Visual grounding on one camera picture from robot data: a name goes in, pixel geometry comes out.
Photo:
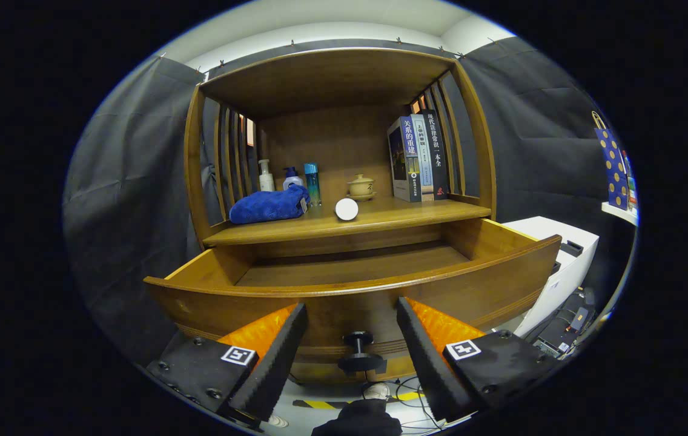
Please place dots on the black computer tower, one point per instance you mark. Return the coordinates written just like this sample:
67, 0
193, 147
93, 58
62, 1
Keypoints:
562, 330

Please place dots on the folded blue towel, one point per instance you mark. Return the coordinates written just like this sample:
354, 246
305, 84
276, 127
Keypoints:
268, 206

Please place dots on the white pump bottle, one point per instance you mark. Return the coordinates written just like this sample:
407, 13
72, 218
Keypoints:
266, 180

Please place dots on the wooden countertop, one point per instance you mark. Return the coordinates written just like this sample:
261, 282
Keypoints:
392, 212

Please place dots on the white side table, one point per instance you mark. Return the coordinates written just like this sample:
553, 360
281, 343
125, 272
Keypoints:
619, 213

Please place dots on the teal bottle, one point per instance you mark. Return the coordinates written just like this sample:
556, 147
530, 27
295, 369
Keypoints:
312, 184

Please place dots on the red label water bottle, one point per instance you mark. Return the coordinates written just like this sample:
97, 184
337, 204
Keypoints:
630, 188

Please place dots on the wooden drawer with black knob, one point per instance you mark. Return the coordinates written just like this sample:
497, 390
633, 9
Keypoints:
350, 315

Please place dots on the white bottle with blue cap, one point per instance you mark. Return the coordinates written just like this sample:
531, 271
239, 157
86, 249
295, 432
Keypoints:
293, 180

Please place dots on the black backdrop cloth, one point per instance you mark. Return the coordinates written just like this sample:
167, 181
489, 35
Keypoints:
532, 151

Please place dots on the white low cabinet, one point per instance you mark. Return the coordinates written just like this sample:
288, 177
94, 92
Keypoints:
562, 284

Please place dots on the wooden cabinet with hutch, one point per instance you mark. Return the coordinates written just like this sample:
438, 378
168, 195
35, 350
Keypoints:
320, 79

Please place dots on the pale blue spine book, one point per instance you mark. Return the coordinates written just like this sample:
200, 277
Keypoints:
423, 160

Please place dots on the blue gold-dotted gift bag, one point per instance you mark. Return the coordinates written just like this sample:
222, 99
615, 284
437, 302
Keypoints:
613, 163

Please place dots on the beige lidded teacup with saucer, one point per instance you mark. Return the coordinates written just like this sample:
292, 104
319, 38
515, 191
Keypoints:
361, 188

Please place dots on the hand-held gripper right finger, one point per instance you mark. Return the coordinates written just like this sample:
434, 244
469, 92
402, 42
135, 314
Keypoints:
429, 363

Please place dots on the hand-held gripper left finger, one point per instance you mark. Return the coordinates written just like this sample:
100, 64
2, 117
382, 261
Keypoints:
271, 369

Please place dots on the white green facial cleanser tube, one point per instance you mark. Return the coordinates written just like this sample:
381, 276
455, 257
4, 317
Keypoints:
346, 209

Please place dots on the person's white shoe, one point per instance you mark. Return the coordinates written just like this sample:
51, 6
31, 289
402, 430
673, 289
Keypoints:
377, 391

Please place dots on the black plastic holder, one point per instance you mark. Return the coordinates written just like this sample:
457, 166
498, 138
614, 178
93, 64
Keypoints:
572, 248
556, 267

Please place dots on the black spine book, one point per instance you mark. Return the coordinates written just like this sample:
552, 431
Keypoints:
438, 154

